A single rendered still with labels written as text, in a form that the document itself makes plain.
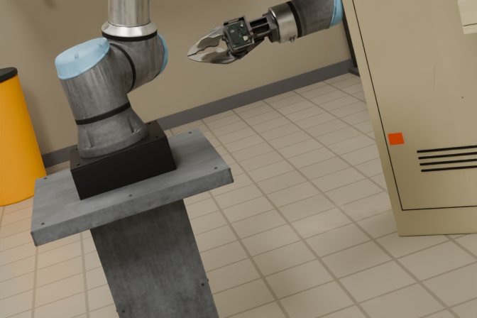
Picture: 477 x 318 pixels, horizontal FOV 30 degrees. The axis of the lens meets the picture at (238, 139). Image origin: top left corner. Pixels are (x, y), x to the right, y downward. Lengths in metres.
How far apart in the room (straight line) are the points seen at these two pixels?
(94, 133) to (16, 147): 2.54
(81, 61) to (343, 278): 1.12
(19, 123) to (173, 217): 2.61
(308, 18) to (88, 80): 0.58
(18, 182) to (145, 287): 2.56
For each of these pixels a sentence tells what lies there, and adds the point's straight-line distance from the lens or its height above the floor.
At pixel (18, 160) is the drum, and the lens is 4.82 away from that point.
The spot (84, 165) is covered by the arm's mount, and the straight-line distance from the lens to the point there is 2.25.
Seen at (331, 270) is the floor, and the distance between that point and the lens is 2.92.
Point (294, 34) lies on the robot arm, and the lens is 2.09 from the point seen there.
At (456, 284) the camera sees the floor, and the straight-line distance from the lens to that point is 2.67.
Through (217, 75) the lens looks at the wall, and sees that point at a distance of 5.42.
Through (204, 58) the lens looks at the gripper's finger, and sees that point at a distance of 2.08.
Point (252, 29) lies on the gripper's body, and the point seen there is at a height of 0.91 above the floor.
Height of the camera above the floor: 1.21
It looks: 15 degrees down
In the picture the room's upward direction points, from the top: 16 degrees counter-clockwise
